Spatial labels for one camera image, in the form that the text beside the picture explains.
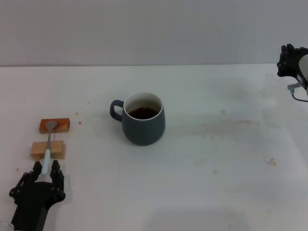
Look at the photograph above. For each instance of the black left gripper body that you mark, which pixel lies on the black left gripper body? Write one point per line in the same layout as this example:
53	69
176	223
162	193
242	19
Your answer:
31	204

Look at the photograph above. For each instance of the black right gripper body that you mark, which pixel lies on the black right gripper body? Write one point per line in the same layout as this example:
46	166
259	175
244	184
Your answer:
297	65

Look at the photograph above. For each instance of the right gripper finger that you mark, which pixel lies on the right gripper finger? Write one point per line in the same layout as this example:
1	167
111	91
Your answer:
284	69
286	54

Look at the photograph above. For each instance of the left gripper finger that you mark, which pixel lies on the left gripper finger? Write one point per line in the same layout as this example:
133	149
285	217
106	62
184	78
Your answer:
34	172
57	175

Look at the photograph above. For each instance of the dark grey ceramic cup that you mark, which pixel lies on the dark grey ceramic cup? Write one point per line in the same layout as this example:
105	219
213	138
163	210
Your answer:
144	131

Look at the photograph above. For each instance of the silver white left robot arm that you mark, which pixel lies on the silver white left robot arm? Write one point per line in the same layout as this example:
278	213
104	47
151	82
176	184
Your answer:
4	225

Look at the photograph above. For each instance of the light wooden block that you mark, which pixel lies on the light wooden block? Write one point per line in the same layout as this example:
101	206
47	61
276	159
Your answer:
57	149

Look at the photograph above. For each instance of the dark stained wooden block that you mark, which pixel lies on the dark stained wooden block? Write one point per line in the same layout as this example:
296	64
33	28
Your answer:
63	125

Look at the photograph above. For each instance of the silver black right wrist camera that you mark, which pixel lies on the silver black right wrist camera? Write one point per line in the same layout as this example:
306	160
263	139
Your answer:
305	68

